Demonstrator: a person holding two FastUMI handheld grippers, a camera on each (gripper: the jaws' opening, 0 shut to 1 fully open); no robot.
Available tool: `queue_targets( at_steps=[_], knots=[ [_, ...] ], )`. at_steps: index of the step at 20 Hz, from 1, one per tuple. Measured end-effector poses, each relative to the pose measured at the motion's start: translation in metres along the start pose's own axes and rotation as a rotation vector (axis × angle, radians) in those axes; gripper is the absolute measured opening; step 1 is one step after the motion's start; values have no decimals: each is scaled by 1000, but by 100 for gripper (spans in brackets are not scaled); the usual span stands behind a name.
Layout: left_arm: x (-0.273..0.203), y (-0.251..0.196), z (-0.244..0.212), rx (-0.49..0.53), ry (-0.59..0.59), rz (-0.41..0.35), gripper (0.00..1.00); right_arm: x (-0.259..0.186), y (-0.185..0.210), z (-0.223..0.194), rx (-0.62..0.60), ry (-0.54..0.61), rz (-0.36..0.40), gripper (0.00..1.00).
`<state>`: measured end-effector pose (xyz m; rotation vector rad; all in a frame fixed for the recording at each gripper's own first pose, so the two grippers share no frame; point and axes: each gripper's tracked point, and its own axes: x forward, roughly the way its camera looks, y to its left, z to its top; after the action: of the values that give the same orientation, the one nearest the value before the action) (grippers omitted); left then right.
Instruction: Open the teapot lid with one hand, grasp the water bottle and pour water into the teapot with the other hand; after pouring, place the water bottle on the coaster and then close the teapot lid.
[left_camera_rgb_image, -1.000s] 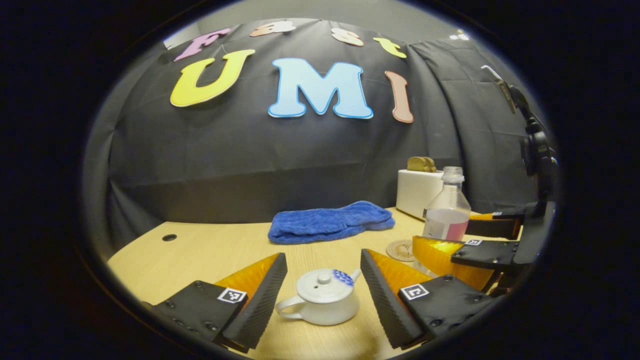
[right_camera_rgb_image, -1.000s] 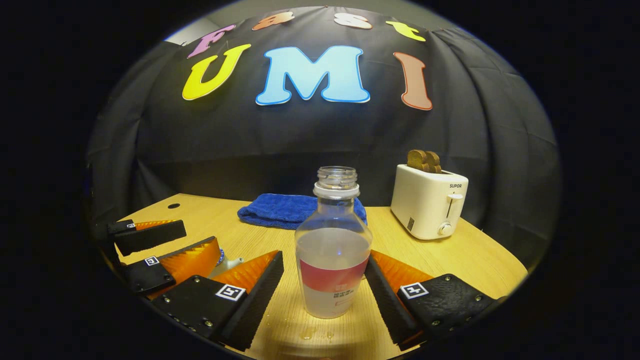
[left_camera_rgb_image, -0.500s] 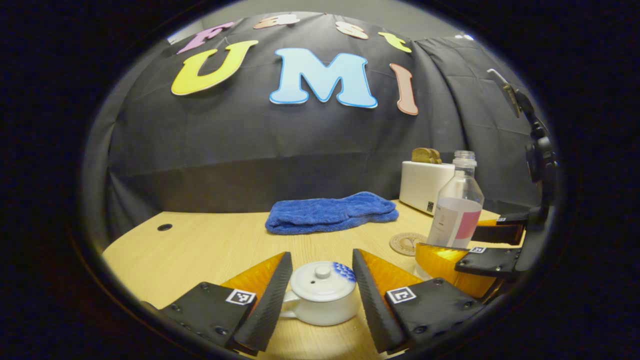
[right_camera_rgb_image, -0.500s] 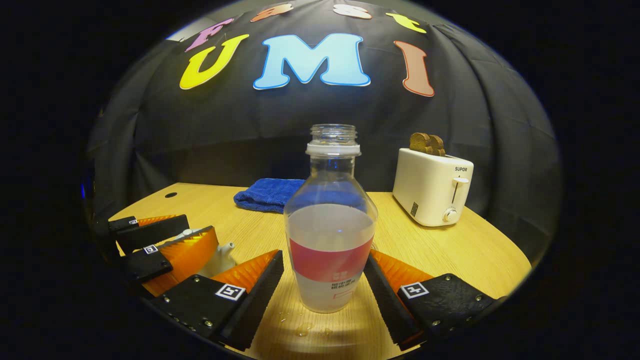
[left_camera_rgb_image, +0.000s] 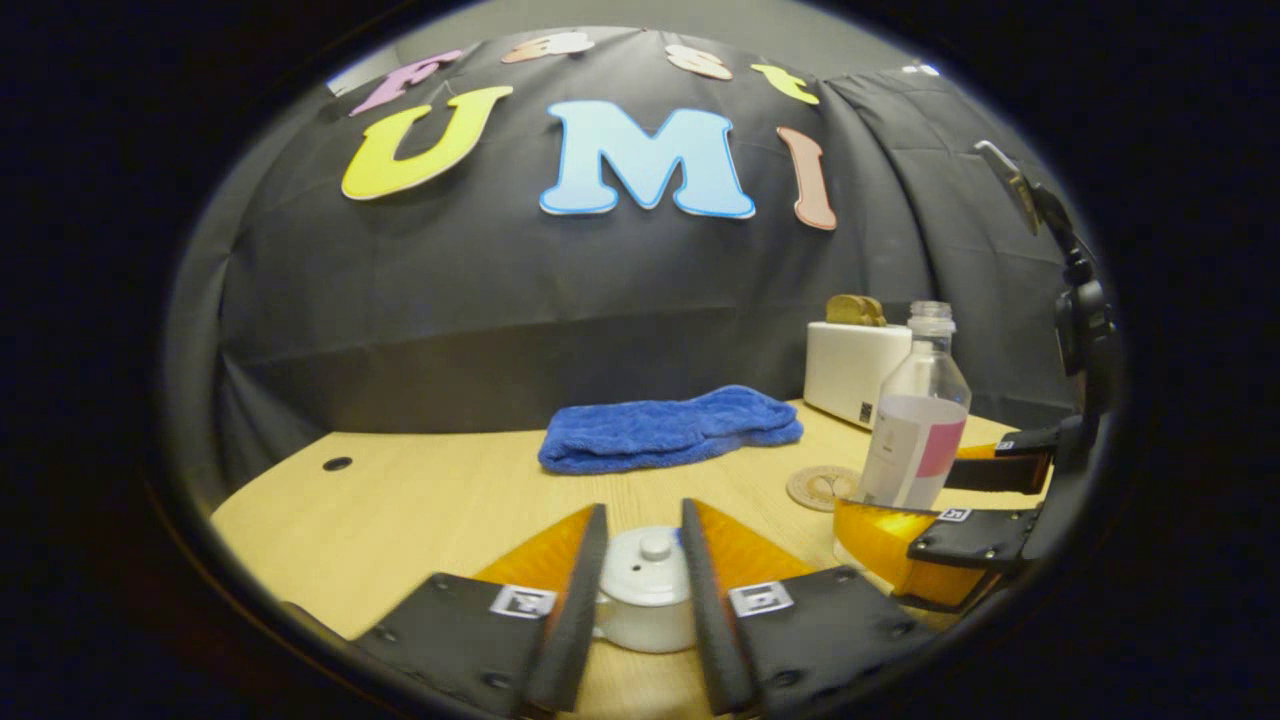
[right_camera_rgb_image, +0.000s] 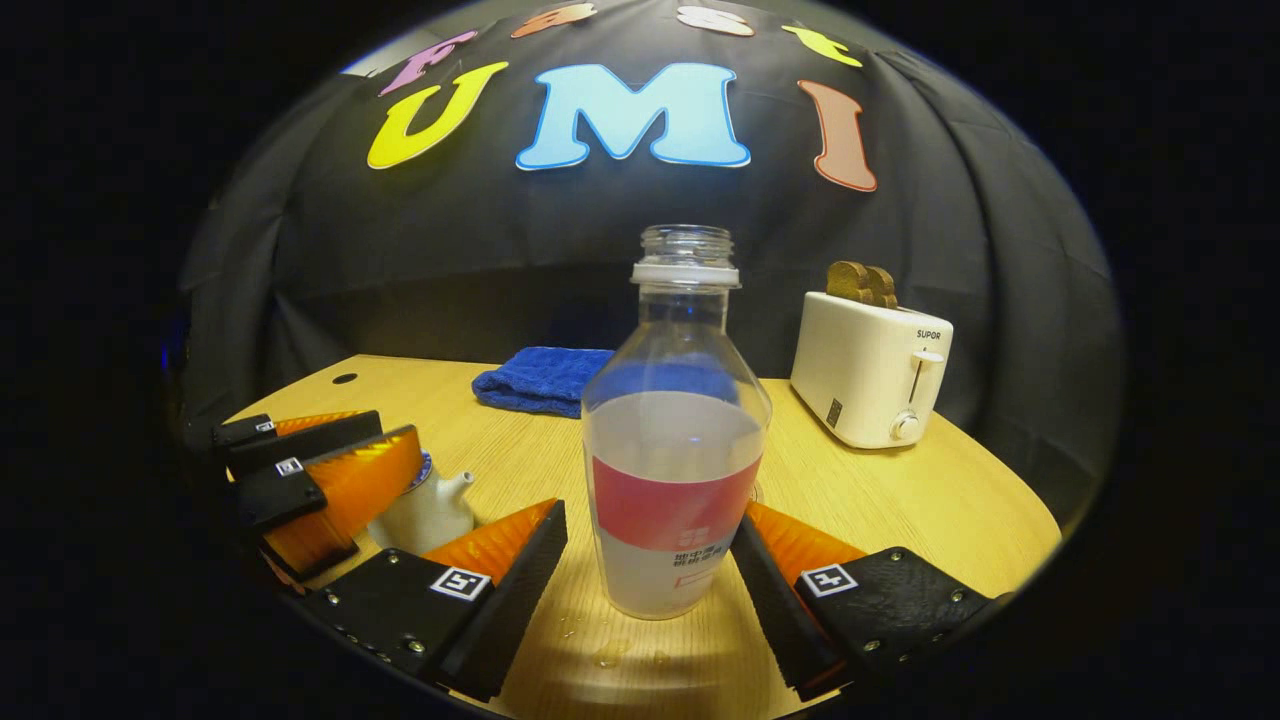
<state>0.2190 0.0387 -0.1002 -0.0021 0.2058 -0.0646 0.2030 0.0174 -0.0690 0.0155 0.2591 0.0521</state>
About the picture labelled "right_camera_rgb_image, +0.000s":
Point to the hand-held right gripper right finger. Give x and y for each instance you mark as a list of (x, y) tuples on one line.
[(780, 610)]

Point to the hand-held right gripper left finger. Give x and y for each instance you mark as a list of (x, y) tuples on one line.
[(515, 610)]

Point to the black backdrop cloth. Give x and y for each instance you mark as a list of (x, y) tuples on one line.
[(400, 250)]

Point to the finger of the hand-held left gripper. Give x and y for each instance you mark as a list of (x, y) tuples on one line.
[(275, 495), (300, 440)]

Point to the white ceramic teacup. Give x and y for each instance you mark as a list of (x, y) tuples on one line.
[(430, 520)]

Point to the clear water bottle red label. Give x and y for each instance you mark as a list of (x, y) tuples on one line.
[(670, 500)]

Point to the brown bread slice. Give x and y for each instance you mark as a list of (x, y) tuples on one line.
[(848, 282), (884, 288)]

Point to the white toaster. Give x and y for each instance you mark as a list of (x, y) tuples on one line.
[(860, 370)]

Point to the blue towel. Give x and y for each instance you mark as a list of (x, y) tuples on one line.
[(540, 380)]

